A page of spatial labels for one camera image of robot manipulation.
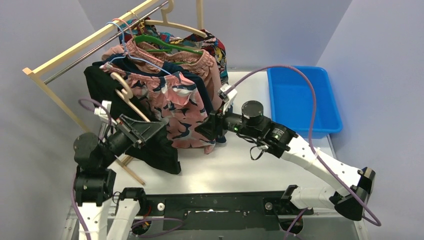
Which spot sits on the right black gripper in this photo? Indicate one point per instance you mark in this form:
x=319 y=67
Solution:
x=208 y=128

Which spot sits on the navy blue shorts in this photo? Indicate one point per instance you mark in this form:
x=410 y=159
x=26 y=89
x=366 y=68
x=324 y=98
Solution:
x=174 y=95

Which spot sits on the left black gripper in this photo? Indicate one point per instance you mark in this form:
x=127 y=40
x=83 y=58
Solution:
x=133 y=131

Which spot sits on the wooden clothes rack frame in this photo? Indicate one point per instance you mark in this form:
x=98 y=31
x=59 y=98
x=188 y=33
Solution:
x=165 y=6

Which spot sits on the beige wooden hanger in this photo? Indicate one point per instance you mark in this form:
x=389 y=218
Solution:
x=126 y=95

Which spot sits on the pink shark print shorts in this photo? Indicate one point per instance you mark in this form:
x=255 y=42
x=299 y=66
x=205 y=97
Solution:
x=173 y=99

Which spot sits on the dusty pink shorts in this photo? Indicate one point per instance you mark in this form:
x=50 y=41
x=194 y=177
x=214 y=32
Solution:
x=202 y=69

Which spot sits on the pink wire hanger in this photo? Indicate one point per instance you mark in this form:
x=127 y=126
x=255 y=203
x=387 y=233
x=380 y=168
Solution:
x=127 y=28

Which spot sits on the metal hanging rod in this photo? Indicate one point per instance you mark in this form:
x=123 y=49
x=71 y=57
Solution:
x=93 y=38

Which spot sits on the blue plastic bin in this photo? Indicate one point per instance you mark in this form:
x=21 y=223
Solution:
x=292 y=103

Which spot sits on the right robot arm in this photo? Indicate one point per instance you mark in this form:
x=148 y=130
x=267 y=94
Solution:
x=349 y=188

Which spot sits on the colourful comic print shorts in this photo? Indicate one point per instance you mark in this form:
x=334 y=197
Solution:
x=210 y=43

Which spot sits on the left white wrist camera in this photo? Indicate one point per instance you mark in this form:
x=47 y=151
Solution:
x=102 y=110

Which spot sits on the black mesh shorts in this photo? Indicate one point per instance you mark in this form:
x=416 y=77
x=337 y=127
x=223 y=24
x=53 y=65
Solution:
x=158 y=151

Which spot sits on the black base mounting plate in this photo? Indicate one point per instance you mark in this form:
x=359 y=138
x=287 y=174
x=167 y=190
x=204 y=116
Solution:
x=213 y=212

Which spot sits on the aluminium table frame rail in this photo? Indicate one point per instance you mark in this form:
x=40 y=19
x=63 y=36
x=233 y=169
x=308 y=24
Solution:
x=70 y=230

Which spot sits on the light blue wire hanger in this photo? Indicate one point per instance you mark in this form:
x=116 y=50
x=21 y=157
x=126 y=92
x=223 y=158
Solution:
x=155 y=63

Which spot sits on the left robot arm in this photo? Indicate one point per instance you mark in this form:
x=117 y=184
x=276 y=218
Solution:
x=93 y=184

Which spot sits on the green plastic hanger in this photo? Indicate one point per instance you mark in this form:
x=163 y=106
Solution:
x=165 y=43

